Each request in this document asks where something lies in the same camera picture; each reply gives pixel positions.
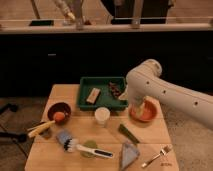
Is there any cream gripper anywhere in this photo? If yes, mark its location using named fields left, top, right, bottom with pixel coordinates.
left=118, top=92, right=147, bottom=117

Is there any dark grape bunch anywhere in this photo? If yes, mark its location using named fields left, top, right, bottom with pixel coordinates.
left=108, top=82, right=121, bottom=99

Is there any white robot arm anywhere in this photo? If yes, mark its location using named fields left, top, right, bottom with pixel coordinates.
left=119, top=59, right=213, bottom=130

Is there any orange bowl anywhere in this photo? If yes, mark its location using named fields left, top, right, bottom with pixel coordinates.
left=129, top=100, right=157, bottom=122

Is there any green cucumber piece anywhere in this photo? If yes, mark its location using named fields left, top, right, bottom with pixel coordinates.
left=118, top=124, right=139, bottom=144

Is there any white cup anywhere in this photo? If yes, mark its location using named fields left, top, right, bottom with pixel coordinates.
left=94, top=107, right=110, bottom=126

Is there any green plastic tray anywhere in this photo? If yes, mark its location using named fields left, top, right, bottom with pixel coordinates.
left=77, top=77, right=128, bottom=111

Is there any blue grey cloth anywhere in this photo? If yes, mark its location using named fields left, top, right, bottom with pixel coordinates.
left=119, top=142, right=140, bottom=171

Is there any silver fork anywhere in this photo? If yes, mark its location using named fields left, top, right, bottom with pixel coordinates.
left=141, top=146, right=172, bottom=168

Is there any green round lid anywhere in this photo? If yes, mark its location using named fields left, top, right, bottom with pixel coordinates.
left=80, top=140, right=99, bottom=159

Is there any dark red bowl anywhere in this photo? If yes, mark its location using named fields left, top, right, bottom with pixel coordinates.
left=47, top=102, right=71, bottom=125

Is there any orange fruit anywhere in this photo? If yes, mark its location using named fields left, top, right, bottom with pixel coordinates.
left=53, top=112, right=65, bottom=122

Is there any dish brush white handle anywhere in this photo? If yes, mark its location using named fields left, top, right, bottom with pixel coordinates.
left=56, top=130, right=114, bottom=158

